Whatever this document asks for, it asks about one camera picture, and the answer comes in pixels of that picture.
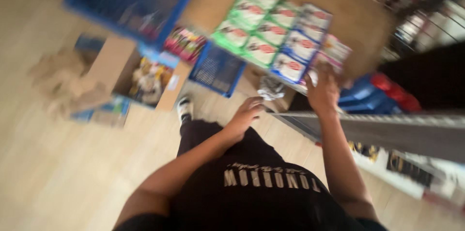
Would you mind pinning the person's right hand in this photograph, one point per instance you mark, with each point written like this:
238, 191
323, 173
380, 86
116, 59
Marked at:
323, 93

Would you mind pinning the person's left hand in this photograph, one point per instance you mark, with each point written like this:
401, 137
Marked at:
241, 118

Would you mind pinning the person's right fingers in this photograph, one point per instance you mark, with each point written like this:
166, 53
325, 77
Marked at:
322, 73

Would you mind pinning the person's left fingers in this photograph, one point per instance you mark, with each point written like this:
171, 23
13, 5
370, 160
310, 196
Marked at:
255, 106

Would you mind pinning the crumpled clear plastic wrap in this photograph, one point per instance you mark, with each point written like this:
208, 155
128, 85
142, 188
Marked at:
270, 88

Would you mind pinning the small brown cardboard box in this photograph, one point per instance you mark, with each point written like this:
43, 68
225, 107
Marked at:
249, 82

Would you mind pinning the pink and white packet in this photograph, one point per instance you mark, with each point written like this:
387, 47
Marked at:
338, 50

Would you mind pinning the blue and white packet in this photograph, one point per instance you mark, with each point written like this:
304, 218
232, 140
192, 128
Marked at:
301, 46
289, 68
314, 20

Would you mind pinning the blue plastic stool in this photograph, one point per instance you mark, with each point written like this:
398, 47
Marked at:
363, 98

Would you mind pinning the small blue plastic crate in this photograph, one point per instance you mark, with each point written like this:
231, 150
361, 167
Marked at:
216, 69

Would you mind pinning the person's black trousers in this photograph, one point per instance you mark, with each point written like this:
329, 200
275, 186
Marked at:
203, 136

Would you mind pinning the large brown cardboard carton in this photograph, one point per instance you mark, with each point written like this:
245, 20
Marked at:
348, 16

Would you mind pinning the person's white shoe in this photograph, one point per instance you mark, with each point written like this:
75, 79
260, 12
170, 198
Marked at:
184, 107

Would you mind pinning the red plastic object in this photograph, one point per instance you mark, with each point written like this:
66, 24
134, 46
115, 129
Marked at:
396, 93

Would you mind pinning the group of green packets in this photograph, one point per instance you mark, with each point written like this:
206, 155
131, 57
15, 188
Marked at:
254, 16

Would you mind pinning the heap of colourful snack packets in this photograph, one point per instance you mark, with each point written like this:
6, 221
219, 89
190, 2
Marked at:
184, 43

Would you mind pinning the person's black printed shirt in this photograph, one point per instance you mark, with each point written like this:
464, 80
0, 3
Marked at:
261, 202

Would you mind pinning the grey metal store shelf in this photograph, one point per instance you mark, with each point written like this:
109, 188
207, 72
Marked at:
399, 136

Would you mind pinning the black bulky object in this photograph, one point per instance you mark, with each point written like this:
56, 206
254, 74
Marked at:
432, 78

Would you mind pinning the open cardboard box with snacks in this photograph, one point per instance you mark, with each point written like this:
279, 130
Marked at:
145, 78

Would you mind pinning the blue printed flat carton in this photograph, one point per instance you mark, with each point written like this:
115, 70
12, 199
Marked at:
103, 113

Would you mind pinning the large blue plastic crate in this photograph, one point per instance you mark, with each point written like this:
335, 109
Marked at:
127, 2

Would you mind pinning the pile of flattened cardboard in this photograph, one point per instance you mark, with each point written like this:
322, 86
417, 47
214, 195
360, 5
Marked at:
65, 82

